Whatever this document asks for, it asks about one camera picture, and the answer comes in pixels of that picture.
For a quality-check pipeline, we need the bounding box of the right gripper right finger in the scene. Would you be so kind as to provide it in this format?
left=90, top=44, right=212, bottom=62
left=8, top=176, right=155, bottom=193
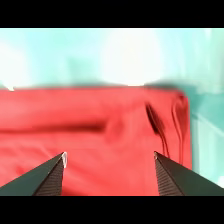
left=153, top=150, right=224, bottom=197

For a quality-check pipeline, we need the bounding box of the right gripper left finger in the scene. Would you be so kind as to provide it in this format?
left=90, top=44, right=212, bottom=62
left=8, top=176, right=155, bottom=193
left=0, top=151, right=68, bottom=197

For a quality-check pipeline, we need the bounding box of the red T-shirt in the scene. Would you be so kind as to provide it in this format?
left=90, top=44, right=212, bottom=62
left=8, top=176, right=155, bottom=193
left=0, top=85, right=194, bottom=197

